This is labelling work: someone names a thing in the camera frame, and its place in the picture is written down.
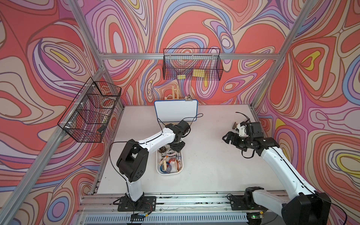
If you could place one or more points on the black wire basket left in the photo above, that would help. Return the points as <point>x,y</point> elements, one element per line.
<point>87,118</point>

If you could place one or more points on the white board blue rim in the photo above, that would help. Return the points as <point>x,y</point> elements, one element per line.
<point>176,110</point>

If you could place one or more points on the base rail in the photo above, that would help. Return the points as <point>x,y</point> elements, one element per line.
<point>173,209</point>

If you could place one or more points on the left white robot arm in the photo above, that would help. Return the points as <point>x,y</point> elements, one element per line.
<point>133,159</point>

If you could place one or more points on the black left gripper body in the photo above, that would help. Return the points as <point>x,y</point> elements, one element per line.
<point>178,146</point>

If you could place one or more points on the black red pliers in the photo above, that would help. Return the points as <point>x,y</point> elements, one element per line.
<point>235,126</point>

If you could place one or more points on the wooden board easel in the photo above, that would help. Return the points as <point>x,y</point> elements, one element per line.
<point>175,95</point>

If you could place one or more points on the white plastic storage box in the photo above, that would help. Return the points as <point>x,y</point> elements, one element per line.
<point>162,158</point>

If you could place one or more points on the red transparent watch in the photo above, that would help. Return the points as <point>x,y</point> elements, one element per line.
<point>176,165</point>

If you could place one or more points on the blue transparent watch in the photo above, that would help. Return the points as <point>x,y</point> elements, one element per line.
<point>166,168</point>

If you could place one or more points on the brown purple strap watch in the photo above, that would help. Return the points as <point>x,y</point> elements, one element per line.
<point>162,149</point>

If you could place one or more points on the black wire basket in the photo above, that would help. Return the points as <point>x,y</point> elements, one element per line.
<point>179,63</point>
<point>87,118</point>

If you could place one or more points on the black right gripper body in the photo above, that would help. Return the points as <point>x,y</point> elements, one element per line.
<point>242,142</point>

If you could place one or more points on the black wire basket back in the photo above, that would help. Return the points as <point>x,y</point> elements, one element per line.
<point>179,63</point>

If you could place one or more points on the black binder clip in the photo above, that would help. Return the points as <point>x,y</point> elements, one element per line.
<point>188,98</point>

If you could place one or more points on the yellow sticky note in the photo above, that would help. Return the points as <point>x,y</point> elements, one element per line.
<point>198,73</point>

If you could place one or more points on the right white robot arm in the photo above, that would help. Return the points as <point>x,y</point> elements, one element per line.
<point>304,205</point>

